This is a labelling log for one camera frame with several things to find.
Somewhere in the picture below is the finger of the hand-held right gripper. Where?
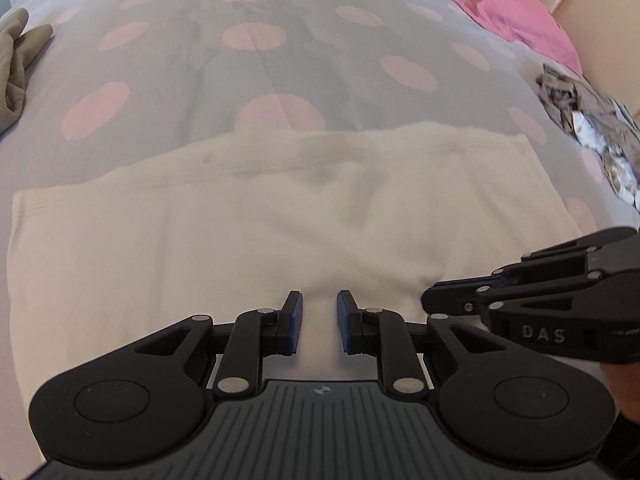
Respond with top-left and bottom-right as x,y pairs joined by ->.
492,226 -> 640,281
421,266 -> 607,318

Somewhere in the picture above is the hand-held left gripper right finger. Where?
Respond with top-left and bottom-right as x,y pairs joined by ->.
336,289 -> 494,396

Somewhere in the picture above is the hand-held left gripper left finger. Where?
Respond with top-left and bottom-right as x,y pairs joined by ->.
132,290 -> 305,402

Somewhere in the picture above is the cream garment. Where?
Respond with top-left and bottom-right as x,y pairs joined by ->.
7,122 -> 585,383

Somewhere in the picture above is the pile of crumpled clothes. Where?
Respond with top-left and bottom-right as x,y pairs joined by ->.
535,62 -> 640,209

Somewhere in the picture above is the cream padded headboard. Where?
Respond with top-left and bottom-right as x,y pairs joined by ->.
525,0 -> 640,113

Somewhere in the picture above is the grey pink-dotted bed sheet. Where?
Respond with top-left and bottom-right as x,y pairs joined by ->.
0,0 -> 623,461

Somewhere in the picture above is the pink pillow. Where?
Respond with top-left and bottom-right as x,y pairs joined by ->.
407,0 -> 583,80

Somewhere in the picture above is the beige garment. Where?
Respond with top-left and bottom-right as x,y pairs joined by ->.
0,7 -> 55,134

